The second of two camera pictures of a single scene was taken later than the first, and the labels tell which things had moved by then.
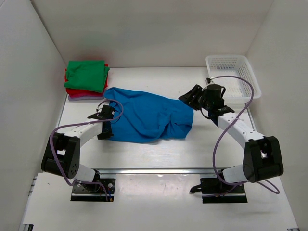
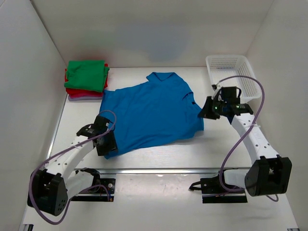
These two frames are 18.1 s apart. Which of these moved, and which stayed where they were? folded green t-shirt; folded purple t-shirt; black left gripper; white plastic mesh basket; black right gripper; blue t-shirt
Moved: blue t-shirt; black left gripper; black right gripper
Stayed: folded green t-shirt; white plastic mesh basket; folded purple t-shirt
